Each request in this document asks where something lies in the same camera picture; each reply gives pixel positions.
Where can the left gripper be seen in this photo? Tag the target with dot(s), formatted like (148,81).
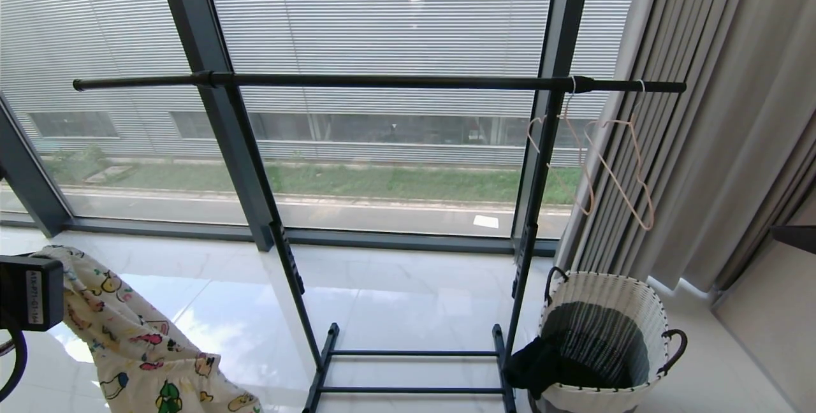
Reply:
(16,295)

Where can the cream printed garment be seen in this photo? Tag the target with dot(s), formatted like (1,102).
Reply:
(127,336)

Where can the black short-sleeved shirt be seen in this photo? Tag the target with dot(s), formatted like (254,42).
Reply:
(535,365)

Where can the pink clothes hanger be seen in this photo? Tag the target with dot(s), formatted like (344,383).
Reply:
(579,145)
(639,159)

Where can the black clothes rack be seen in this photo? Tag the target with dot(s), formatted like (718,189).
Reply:
(382,81)

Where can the white laundry basket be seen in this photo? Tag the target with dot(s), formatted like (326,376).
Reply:
(612,292)

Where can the window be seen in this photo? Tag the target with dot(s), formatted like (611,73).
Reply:
(382,18)

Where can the beige curtain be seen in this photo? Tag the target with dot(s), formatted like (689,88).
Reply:
(714,113)

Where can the beige cupboard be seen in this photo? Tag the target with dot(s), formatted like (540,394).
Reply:
(771,324)

